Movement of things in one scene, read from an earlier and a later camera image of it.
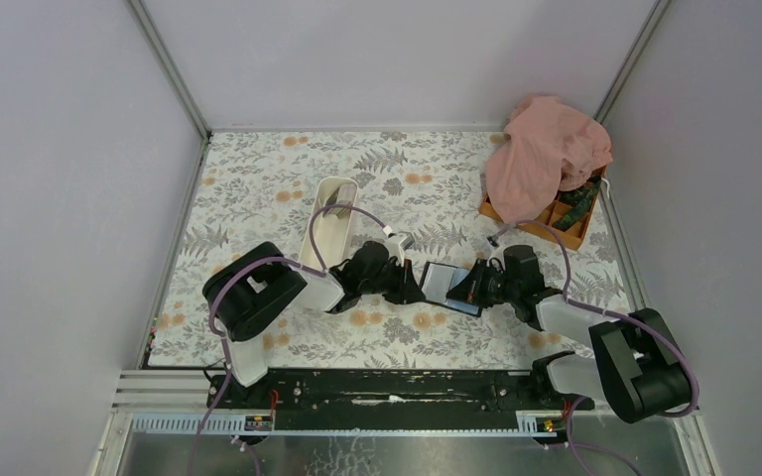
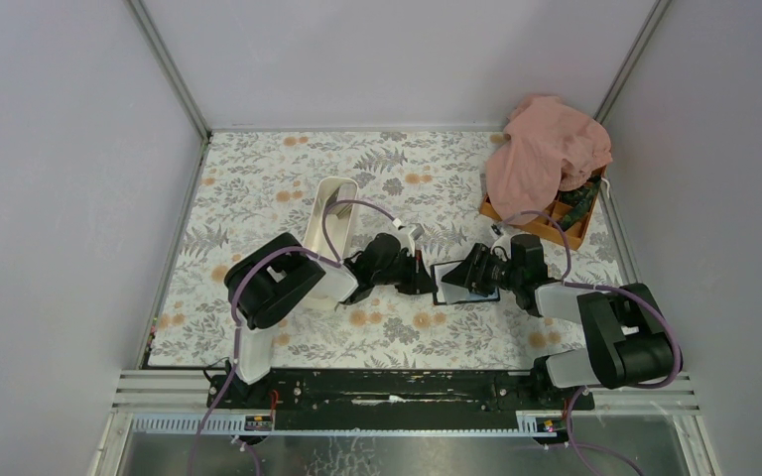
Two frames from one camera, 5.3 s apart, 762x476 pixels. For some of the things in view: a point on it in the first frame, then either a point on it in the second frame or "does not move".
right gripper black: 477,289 -> 486,271
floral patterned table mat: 418,190 does not move
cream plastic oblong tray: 332,228 does not move
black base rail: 390,400 does not move
